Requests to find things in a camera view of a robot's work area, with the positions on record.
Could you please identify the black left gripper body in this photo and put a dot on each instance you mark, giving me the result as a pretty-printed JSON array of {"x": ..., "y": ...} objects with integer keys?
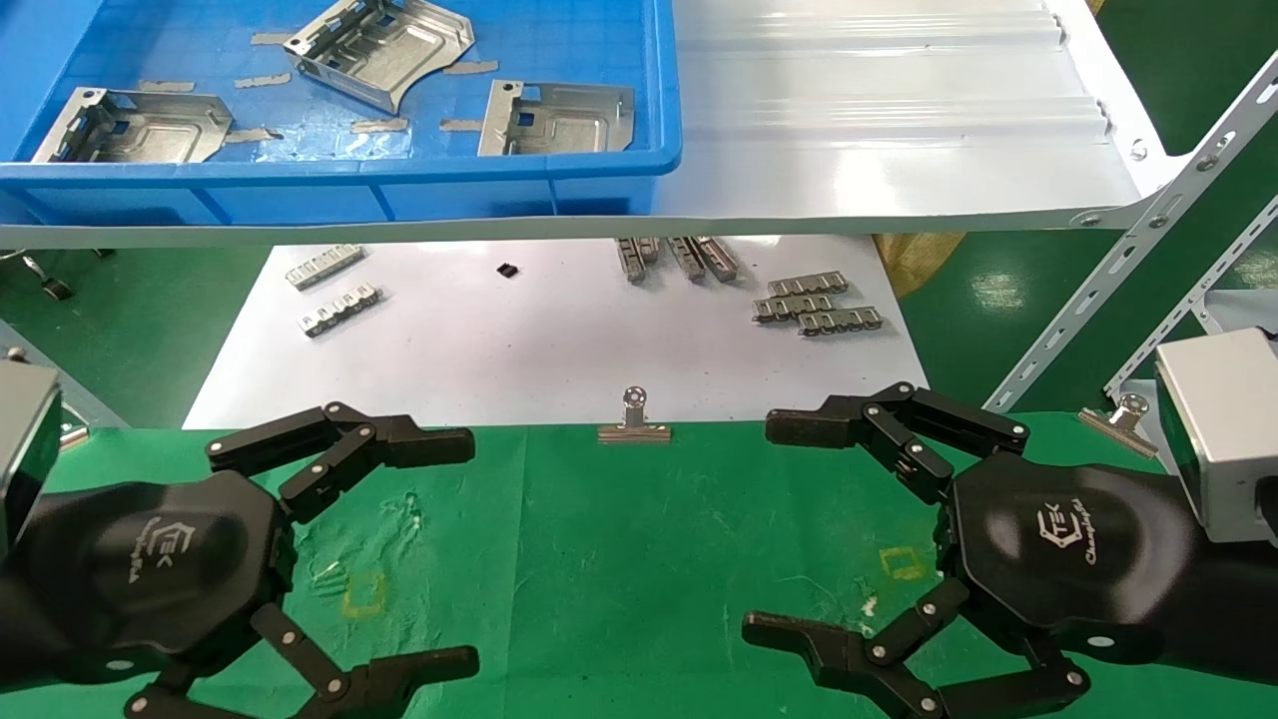
[{"x": 150, "y": 569}]

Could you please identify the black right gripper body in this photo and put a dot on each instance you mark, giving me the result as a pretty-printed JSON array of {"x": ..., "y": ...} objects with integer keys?
[{"x": 1078, "y": 559}]

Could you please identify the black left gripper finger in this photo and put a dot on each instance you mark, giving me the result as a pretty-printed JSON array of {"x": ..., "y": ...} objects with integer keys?
[
  {"x": 389, "y": 439},
  {"x": 399, "y": 679}
]

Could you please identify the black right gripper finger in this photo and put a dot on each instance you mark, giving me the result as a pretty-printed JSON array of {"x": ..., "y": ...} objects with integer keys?
[
  {"x": 849, "y": 659},
  {"x": 849, "y": 417}
]

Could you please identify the silver stamped metal plate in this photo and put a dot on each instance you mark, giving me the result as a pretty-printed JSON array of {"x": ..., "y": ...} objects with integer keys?
[
  {"x": 564, "y": 122},
  {"x": 384, "y": 50},
  {"x": 150, "y": 130}
]

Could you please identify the yellow plastic bag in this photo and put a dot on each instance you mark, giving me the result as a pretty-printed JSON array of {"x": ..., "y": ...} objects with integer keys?
[{"x": 914, "y": 262}]

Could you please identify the large blue plastic bin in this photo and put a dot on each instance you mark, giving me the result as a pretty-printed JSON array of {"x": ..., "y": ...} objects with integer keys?
[{"x": 300, "y": 190}]

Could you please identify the white perforated shelf upright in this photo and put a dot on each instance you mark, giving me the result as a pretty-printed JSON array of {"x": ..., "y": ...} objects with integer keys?
[
  {"x": 1128, "y": 260},
  {"x": 1188, "y": 300}
]

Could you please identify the white rack shelf board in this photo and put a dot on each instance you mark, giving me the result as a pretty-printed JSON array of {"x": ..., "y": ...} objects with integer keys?
[{"x": 1243, "y": 312}]

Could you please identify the grey caster wheel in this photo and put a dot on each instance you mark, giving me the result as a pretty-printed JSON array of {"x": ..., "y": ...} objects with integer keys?
[{"x": 52, "y": 285}]

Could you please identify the beige tape strip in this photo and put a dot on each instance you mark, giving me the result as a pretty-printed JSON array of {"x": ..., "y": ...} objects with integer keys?
[
  {"x": 165, "y": 86},
  {"x": 469, "y": 67},
  {"x": 379, "y": 125},
  {"x": 459, "y": 125},
  {"x": 252, "y": 135},
  {"x": 270, "y": 38},
  {"x": 262, "y": 80}
]

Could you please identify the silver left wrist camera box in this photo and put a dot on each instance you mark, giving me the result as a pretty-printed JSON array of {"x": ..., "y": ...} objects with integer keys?
[{"x": 25, "y": 449}]

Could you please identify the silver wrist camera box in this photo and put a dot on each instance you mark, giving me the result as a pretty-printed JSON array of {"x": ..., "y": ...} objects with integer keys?
[
  {"x": 25, "y": 449},
  {"x": 1228, "y": 429}
]

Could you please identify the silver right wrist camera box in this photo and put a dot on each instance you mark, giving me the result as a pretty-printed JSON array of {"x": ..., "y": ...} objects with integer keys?
[{"x": 1228, "y": 429}]

